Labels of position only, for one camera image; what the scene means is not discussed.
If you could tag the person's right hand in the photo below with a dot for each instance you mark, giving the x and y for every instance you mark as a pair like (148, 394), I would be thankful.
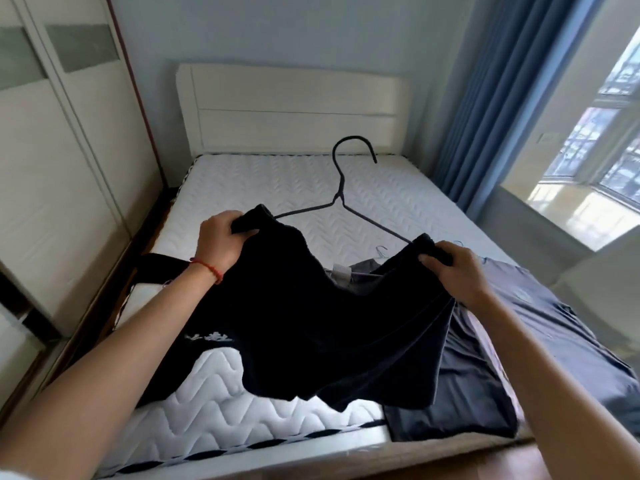
(462, 277)

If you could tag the dark grey garment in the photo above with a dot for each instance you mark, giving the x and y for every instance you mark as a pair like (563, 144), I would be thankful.
(470, 389)

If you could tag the white wooden headboard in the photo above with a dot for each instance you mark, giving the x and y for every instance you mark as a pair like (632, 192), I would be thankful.
(295, 109)

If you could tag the white sliding door wardrobe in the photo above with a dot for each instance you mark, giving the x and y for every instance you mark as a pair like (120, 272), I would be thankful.
(65, 169)

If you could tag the person's left forearm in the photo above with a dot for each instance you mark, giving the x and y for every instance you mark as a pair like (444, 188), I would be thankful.
(100, 384)

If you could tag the person's right thumb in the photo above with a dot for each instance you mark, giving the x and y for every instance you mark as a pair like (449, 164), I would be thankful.
(434, 263)

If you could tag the person's left thumb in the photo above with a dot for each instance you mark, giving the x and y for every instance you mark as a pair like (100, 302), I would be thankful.
(246, 236)

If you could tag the white framed window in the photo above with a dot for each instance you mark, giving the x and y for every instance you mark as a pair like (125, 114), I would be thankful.
(620, 159)

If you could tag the white quilted mattress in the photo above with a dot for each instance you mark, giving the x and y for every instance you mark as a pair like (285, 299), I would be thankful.
(300, 194)

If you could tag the person's right forearm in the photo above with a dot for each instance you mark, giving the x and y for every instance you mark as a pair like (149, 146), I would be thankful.
(550, 389)

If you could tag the blue curtain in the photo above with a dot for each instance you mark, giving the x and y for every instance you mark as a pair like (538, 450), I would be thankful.
(490, 119)

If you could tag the black t-shirt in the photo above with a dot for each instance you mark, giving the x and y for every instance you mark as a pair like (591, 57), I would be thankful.
(350, 334)

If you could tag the person's left hand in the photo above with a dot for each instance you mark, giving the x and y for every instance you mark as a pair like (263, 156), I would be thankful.
(215, 244)

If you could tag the black garment with white print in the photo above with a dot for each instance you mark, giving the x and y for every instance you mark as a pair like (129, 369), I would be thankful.
(155, 269)

